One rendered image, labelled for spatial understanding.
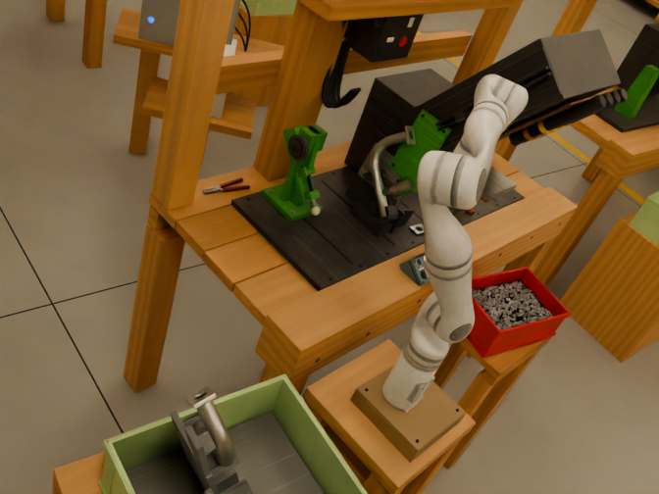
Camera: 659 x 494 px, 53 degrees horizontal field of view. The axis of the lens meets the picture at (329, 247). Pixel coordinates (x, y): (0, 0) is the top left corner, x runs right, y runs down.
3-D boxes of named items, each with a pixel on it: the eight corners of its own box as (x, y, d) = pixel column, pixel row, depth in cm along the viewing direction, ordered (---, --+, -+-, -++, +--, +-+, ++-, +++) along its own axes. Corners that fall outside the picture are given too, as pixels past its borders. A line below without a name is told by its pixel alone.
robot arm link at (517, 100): (501, 149, 145) (465, 131, 146) (535, 86, 135) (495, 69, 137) (495, 162, 139) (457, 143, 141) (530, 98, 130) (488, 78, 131)
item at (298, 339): (559, 234, 272) (579, 206, 263) (286, 388, 174) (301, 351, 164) (532, 214, 278) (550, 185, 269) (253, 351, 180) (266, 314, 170)
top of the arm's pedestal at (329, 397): (470, 430, 173) (477, 421, 170) (392, 497, 152) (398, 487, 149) (383, 347, 187) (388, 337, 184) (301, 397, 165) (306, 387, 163)
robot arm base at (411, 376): (424, 399, 165) (452, 353, 155) (402, 416, 159) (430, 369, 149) (396, 373, 169) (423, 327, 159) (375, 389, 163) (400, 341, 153)
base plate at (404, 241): (523, 201, 257) (525, 197, 256) (320, 293, 185) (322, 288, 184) (443, 141, 275) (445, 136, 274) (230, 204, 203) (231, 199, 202)
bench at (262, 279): (481, 352, 318) (575, 210, 264) (230, 524, 220) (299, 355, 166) (380, 260, 348) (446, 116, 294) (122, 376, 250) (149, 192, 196)
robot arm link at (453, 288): (440, 278, 126) (416, 245, 132) (443, 353, 146) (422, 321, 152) (482, 259, 127) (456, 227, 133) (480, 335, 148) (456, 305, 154)
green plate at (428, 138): (426, 187, 211) (462, 130, 202) (413, 187, 204) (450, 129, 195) (401, 167, 216) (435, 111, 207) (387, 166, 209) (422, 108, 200)
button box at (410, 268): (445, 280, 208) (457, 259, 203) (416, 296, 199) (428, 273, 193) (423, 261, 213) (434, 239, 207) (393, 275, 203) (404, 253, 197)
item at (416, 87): (431, 174, 248) (469, 94, 227) (378, 193, 228) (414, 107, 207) (396, 147, 256) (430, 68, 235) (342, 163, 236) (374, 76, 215)
